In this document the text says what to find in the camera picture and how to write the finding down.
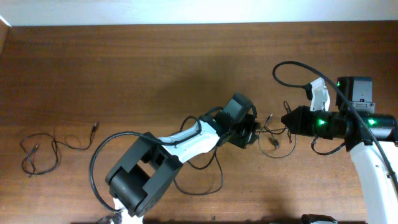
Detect black usb cables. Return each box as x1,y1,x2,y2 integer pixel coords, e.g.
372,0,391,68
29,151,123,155
256,100,299,159

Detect black usb cable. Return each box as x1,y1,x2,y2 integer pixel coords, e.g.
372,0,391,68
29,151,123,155
19,121,100,178

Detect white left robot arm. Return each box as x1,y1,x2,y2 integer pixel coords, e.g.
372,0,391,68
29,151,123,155
105,93,258,217

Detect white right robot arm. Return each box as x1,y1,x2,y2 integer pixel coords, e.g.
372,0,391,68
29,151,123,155
281,77,397,223

